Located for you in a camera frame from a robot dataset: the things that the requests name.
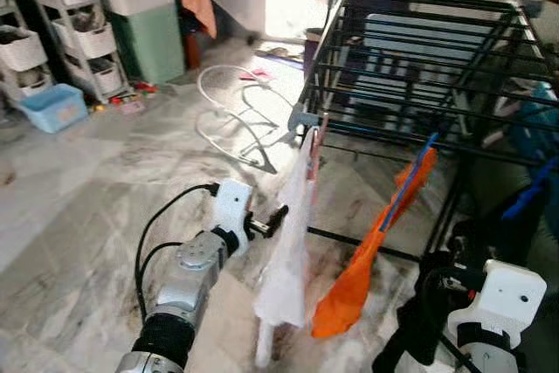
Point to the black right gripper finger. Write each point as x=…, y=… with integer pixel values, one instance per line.
x=434, y=325
x=402, y=347

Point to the white shirt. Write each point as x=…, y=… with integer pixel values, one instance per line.
x=293, y=251

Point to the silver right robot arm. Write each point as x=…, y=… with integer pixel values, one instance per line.
x=489, y=360

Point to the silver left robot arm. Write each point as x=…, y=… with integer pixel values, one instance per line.
x=188, y=277

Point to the blue plastic hanger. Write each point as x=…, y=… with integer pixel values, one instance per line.
x=402, y=194
x=528, y=191

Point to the black garment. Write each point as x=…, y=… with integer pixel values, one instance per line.
x=480, y=224

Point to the orange shirt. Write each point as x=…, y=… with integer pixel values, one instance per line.
x=349, y=299

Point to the black metal drying rack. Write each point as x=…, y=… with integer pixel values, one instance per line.
x=384, y=128

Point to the small pink plastic item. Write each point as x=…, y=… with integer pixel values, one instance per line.
x=260, y=74

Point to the blue patterned door mat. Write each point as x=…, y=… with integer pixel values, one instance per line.
x=284, y=58

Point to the small pink card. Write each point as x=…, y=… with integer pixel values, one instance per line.
x=131, y=107

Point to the small red toy pieces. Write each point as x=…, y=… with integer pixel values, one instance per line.
x=140, y=88

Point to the green plastic storage bin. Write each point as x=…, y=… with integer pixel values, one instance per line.
x=153, y=45

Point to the light blue plastic bin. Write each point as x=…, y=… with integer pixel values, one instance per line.
x=52, y=113

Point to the grey trolley with white baskets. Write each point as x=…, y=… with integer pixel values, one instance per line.
x=22, y=50
x=92, y=41

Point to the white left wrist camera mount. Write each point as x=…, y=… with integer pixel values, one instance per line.
x=231, y=203

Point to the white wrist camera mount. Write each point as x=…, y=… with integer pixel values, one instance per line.
x=507, y=299
x=231, y=203

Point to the white tubular metal frame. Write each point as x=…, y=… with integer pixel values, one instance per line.
x=265, y=162

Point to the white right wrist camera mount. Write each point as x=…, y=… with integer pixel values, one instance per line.
x=507, y=299

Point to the brown wooden post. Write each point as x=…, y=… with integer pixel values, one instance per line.
x=191, y=54

